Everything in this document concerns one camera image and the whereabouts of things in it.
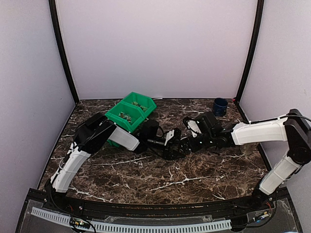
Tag beige ceramic mug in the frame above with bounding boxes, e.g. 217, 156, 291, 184
240, 143, 258, 155

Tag dark blue mug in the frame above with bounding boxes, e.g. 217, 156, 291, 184
212, 98, 228, 117

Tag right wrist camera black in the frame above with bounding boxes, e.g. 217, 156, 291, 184
183, 111, 223, 137

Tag lollipop candies pile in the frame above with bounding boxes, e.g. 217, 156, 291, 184
119, 112, 131, 122

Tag black front rail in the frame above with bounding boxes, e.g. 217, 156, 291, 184
43, 194, 269, 218

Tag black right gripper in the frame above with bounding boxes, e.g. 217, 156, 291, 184
179, 133, 215, 155

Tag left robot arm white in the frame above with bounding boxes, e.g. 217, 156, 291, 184
45, 113, 185, 212

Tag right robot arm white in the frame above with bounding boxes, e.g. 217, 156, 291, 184
180, 109, 311, 211

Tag yellow-green gummy candies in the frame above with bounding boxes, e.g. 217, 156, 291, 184
132, 101, 148, 112

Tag green three-compartment candy bin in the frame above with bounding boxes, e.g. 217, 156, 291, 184
105, 92, 157, 133

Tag white slotted cable duct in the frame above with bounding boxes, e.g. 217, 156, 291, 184
30, 207, 232, 233

